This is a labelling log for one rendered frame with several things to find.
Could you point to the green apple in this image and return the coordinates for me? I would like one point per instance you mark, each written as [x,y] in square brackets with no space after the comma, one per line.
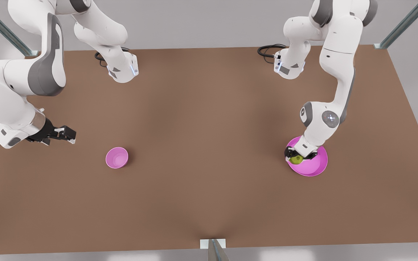
[296,158]

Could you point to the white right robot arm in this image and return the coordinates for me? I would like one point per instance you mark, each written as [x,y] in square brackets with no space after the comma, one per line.
[20,76]

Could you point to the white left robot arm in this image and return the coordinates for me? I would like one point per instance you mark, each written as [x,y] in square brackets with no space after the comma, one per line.
[339,54]

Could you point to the pink plate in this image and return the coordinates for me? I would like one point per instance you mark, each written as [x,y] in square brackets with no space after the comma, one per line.
[314,165]

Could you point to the pink bowl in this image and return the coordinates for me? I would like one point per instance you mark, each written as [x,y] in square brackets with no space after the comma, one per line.
[117,157]

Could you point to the silver frame post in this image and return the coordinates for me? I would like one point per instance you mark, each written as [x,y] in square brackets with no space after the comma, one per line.
[2,27]
[214,250]
[405,23]

